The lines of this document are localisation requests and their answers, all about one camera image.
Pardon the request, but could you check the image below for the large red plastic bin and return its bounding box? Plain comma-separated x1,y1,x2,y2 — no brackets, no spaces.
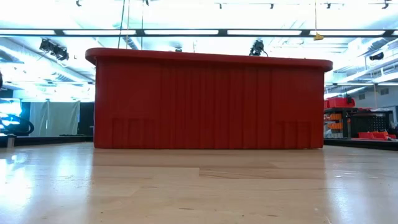
85,47,334,150

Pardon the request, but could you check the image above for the red storage bin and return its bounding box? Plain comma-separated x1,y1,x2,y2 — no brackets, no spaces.
323,97,356,110

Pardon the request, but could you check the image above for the grey curtain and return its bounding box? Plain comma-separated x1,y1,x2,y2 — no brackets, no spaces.
29,100,81,138

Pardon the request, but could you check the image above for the black shelf unit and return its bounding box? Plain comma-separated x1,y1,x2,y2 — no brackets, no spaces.
323,107,394,139

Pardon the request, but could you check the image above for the red low tray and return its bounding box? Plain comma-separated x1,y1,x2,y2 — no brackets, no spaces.
357,130,397,141

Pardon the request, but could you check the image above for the black overhead frame beam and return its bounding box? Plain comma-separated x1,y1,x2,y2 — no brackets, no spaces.
0,28,398,39

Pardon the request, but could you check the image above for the hanging dark cable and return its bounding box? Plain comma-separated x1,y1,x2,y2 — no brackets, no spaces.
117,0,126,49

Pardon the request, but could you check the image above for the black aluminium frame rail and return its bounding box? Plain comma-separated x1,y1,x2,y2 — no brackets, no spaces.
0,135,95,147
323,138,398,152

